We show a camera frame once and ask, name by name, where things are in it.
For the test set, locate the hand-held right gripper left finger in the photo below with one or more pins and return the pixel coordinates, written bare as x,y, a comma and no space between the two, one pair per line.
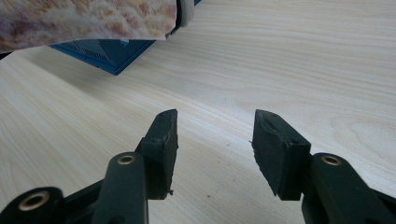
160,155

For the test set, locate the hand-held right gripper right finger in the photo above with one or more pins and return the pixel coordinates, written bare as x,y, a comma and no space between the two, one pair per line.
280,155

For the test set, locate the blue plastic file rack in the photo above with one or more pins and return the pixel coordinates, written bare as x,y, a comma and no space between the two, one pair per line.
109,53

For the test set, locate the magazine with reddish cover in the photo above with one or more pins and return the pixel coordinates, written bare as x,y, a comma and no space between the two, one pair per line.
81,18

